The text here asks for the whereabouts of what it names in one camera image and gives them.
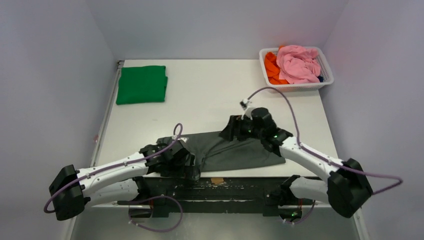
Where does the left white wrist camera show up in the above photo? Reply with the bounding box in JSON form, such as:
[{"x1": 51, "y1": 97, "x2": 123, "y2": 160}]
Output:
[{"x1": 171, "y1": 135, "x2": 189, "y2": 143}]

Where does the white plastic laundry basket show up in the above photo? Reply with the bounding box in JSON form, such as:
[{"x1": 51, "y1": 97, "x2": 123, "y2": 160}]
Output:
[{"x1": 259, "y1": 46, "x2": 334, "y2": 92}]

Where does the orange t-shirt in basket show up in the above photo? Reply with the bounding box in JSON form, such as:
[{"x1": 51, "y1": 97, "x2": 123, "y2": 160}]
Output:
[{"x1": 263, "y1": 52, "x2": 289, "y2": 85}]

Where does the dark grey t-shirt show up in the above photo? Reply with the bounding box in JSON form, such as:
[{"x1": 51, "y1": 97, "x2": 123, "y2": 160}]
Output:
[{"x1": 155, "y1": 130, "x2": 287, "y2": 173}]

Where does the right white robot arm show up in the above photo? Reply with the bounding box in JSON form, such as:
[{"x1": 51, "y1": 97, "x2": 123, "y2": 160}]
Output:
[{"x1": 219, "y1": 107, "x2": 374, "y2": 218}]

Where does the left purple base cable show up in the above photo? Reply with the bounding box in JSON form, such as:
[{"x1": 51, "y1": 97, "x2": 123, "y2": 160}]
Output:
[{"x1": 127, "y1": 195, "x2": 184, "y2": 232}]

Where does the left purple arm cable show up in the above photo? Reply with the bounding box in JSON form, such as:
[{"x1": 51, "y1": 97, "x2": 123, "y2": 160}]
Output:
[{"x1": 43, "y1": 123, "x2": 184, "y2": 214}]

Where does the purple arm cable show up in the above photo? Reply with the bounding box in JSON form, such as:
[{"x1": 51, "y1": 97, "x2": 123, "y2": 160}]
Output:
[
  {"x1": 43, "y1": 123, "x2": 184, "y2": 214},
  {"x1": 246, "y1": 86, "x2": 404, "y2": 196}
]

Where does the brown tape piece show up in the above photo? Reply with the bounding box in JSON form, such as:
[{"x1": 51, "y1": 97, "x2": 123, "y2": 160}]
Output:
[{"x1": 210, "y1": 177, "x2": 225, "y2": 185}]

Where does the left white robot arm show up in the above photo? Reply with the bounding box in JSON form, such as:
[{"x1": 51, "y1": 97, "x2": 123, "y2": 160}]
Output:
[{"x1": 44, "y1": 139, "x2": 201, "y2": 221}]

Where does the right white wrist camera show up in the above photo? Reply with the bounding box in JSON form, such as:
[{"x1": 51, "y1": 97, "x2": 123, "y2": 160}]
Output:
[{"x1": 239, "y1": 98, "x2": 256, "y2": 120}]

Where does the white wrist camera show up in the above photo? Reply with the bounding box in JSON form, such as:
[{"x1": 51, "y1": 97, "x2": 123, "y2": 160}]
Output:
[
  {"x1": 171, "y1": 135, "x2": 189, "y2": 143},
  {"x1": 239, "y1": 98, "x2": 256, "y2": 120}
]

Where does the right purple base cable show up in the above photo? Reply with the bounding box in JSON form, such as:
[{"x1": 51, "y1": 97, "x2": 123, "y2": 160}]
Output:
[{"x1": 282, "y1": 198, "x2": 316, "y2": 226}]

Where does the folded green t-shirt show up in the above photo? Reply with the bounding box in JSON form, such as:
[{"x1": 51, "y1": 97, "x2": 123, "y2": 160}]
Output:
[{"x1": 115, "y1": 65, "x2": 168, "y2": 105}]

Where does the pink crumpled t-shirt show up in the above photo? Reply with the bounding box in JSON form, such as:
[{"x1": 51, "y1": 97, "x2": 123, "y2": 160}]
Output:
[{"x1": 276, "y1": 45, "x2": 321, "y2": 85}]

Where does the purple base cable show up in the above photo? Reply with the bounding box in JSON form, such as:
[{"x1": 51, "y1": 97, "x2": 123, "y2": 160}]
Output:
[
  {"x1": 127, "y1": 195, "x2": 184, "y2": 232},
  {"x1": 282, "y1": 198, "x2": 316, "y2": 226}
]

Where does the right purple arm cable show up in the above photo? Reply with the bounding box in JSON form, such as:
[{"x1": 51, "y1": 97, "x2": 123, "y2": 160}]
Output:
[{"x1": 246, "y1": 86, "x2": 404, "y2": 196}]

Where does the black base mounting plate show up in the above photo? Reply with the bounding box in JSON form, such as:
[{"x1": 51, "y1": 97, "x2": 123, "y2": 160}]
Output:
[{"x1": 117, "y1": 177, "x2": 313, "y2": 219}]

